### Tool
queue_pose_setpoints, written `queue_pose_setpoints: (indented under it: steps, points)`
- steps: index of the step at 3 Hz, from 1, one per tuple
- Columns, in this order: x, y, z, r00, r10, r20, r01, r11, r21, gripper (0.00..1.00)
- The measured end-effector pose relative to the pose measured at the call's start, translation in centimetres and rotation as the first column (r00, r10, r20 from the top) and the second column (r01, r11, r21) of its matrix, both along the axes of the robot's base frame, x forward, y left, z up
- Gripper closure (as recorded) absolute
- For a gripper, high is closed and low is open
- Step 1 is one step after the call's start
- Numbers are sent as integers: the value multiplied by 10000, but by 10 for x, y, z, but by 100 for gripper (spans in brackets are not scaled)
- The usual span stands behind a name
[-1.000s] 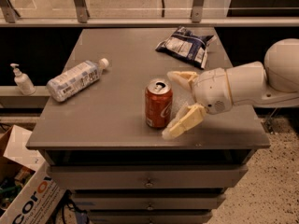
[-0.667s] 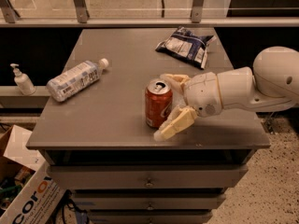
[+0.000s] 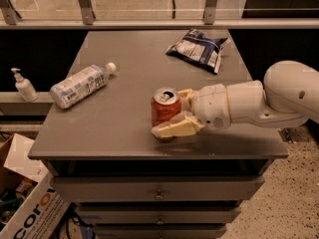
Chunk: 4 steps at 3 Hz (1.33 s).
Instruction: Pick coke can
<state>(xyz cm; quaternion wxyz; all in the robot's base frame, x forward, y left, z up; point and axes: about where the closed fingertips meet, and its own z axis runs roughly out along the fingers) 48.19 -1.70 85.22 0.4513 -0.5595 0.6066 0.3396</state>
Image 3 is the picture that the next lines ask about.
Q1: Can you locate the red coke can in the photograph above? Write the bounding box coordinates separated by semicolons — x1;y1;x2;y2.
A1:
151;87;182;143

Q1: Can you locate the top grey drawer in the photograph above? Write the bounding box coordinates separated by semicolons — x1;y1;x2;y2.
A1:
51;176;264;202

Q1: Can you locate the white cardboard box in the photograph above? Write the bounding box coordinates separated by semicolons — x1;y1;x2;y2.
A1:
0;133;69;239

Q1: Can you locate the blue white chip bag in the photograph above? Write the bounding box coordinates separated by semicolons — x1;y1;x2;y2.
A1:
165;29;230;75

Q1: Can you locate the grey drawer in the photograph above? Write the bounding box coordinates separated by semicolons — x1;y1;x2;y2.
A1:
94;224;226;239
77;206;240;225
51;176;264;202

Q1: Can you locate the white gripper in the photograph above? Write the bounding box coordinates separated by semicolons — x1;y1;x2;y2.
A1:
152;84;231;138

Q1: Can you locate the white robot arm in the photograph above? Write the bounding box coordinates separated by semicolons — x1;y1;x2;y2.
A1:
152;61;319;139

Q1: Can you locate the white pump dispenser bottle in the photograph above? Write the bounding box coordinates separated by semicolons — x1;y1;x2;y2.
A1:
11;68;39;102

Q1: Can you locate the clear plastic water bottle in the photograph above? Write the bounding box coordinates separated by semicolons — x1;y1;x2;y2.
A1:
50;63;117;109

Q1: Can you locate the bottom grey drawer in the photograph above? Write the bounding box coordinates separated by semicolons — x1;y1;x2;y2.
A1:
94;224;226;239

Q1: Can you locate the middle grey drawer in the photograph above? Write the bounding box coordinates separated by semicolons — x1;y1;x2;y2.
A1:
77;206;240;225

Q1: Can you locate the metal glass railing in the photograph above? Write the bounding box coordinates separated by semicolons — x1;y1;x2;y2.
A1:
0;0;319;30

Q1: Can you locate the grey drawer cabinet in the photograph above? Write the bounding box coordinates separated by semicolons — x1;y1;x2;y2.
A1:
27;29;289;239

